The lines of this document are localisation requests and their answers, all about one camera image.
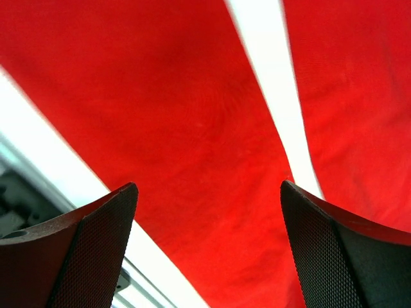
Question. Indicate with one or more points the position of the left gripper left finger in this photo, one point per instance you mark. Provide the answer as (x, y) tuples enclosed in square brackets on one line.
[(73, 260)]

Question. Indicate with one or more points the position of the red trousers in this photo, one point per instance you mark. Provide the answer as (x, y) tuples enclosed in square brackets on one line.
[(208, 115)]

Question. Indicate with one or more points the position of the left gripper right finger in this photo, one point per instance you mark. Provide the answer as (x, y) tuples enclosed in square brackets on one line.
[(343, 259)]

